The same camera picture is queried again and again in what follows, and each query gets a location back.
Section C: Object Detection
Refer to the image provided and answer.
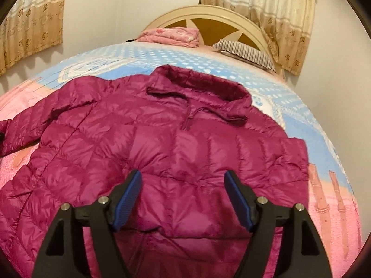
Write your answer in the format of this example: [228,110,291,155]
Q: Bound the magenta puffer jacket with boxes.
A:
[0,65,309,278]

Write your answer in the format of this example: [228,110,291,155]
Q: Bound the striped pillow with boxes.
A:
[212,39,277,73]

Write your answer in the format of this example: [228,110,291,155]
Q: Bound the folded pink floral quilt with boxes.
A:
[136,27,199,48]

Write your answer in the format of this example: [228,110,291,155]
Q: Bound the beige floral curtain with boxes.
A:
[0,0,65,74]
[199,0,317,76]

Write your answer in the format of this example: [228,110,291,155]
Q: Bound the printed blue pink blanket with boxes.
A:
[0,43,363,278]

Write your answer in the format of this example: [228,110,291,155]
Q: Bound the cream wooden headboard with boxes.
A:
[142,5,286,79]

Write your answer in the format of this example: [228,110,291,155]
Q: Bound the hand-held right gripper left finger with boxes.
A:
[32,169,142,278]

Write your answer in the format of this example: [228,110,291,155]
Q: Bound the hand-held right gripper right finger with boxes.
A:
[224,170,332,278]

